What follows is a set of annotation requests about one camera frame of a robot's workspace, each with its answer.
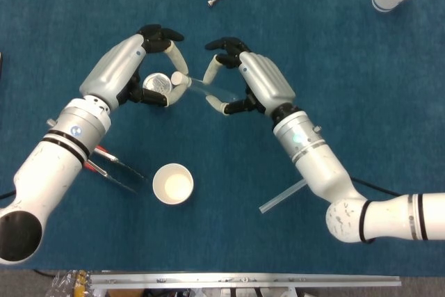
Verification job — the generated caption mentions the crumpled clear plastic bag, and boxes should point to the crumpled clear plastic bag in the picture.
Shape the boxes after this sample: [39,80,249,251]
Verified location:
[51,269,92,297]

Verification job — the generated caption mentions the single white paper cup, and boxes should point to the single white paper cup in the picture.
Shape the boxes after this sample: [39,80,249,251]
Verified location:
[152,163,195,206]

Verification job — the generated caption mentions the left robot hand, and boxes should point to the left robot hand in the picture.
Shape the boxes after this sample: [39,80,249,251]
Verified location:
[79,24,191,110]

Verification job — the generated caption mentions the white bottle cap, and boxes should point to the white bottle cap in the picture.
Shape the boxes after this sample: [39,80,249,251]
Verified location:
[170,71,191,86]

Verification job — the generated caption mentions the clear flat plastic strip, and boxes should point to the clear flat plastic strip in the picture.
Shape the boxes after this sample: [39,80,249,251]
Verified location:
[258,180,309,214]

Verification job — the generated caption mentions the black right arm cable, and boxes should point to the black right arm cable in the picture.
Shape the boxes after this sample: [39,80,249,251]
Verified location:
[349,175,404,198]

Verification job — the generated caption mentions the aluminium frame rail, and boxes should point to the aluminium frame rail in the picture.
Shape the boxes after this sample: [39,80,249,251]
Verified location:
[89,273,401,289]

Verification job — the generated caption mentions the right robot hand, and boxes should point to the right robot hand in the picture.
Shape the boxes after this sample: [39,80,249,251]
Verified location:
[202,36,297,117]

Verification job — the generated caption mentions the metal tongs with red handles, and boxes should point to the metal tongs with red handles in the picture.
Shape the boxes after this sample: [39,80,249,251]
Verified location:
[85,144,149,195]

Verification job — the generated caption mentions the teal table cloth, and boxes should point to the teal table cloth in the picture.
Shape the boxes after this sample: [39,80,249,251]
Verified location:
[0,0,445,271]

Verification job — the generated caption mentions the clear glass test tube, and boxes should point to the clear glass test tube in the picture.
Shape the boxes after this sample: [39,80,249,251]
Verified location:
[186,74,239,102]

